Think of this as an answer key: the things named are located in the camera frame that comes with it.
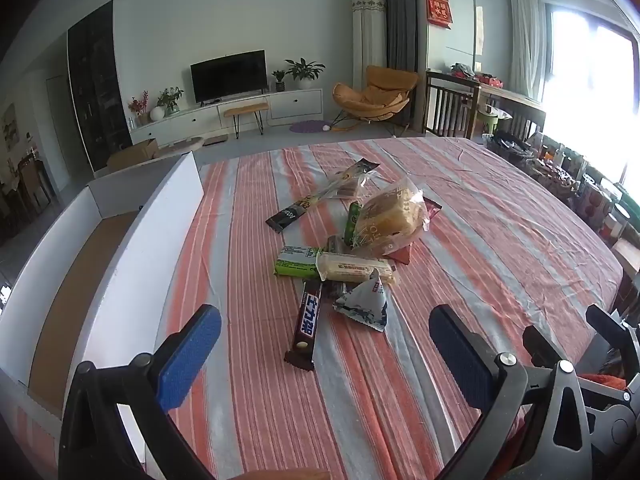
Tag bread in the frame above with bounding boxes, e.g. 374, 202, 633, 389
351, 177, 431, 256

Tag red flowers in vase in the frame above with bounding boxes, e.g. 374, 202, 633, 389
128, 91, 151, 126

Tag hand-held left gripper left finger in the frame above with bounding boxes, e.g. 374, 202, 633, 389
59, 304, 223, 480

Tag cream snack bar packet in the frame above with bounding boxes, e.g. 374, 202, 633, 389
316, 252, 397, 286

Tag dining table and chairs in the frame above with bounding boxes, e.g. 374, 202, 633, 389
0, 147, 56, 241

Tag white tower air conditioner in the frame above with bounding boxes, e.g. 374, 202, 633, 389
351, 0, 388, 98

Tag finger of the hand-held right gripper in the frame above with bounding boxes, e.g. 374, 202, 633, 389
522, 325, 568, 370
585, 304, 640, 361

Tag dark small snack packet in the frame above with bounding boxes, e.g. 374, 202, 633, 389
325, 235, 347, 302

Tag white curtain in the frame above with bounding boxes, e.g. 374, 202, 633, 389
509, 0, 548, 101

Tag orange fuzzy cloth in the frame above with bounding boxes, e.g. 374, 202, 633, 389
582, 372, 628, 391

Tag brown cardboard box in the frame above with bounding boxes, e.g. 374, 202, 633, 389
107, 138, 160, 171

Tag large potted plant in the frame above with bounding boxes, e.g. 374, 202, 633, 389
285, 58, 326, 92

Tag green stick snack packet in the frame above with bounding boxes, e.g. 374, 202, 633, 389
344, 201, 362, 246

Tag bright window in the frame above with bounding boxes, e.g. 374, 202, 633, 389
542, 2, 640, 186

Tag row of jars and boxes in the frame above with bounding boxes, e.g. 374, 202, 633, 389
487, 130, 640, 246

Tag framed wall picture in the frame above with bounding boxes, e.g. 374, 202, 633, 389
1, 102, 18, 153

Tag brown chocolate bar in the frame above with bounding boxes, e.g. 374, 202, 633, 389
284, 280, 323, 372

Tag black glass cabinet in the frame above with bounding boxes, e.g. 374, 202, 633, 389
67, 0, 133, 173

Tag black television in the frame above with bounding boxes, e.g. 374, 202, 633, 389
190, 50, 267, 103

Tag wooden railing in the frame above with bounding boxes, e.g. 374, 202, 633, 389
424, 70, 547, 142

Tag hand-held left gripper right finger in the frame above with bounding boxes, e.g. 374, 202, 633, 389
428, 304, 596, 480

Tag striped red grey tablecloth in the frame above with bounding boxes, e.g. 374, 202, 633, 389
150, 137, 626, 480

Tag red snack packet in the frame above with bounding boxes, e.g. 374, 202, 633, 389
390, 199, 443, 265

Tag white triangular snack packet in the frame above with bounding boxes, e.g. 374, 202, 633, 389
332, 280, 391, 335

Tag clear brown snack packet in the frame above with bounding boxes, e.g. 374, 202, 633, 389
330, 170, 373, 201

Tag grey curtain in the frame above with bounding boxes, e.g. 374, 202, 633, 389
370, 0, 418, 73

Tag orange lounge chair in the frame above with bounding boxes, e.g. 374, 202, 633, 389
332, 65, 420, 133

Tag white television cabinet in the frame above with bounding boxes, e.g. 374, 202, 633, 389
129, 88, 323, 147

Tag wooden bench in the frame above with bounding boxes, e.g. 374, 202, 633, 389
223, 102, 271, 139

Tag leafy plant in glass vase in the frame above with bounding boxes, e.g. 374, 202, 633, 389
157, 86, 184, 115

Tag red wall hanging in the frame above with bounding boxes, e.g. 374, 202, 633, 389
426, 0, 454, 30

